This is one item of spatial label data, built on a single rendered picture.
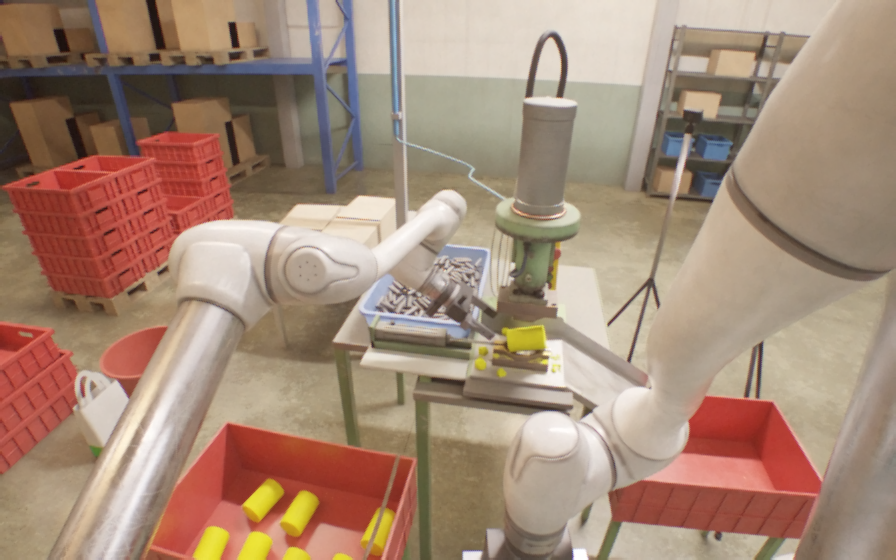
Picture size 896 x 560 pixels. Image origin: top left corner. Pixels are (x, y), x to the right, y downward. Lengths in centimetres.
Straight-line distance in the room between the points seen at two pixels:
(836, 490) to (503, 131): 613
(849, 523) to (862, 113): 37
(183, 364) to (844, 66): 70
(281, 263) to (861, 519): 70
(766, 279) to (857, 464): 25
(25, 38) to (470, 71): 572
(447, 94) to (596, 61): 191
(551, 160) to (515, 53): 526
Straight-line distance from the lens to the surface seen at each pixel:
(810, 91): 27
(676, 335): 36
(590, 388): 145
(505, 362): 137
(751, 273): 30
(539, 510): 63
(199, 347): 71
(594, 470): 64
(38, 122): 848
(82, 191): 383
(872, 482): 50
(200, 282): 75
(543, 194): 111
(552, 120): 106
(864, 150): 25
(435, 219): 113
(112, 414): 282
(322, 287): 68
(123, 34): 704
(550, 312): 127
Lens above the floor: 189
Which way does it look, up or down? 30 degrees down
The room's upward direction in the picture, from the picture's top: 1 degrees clockwise
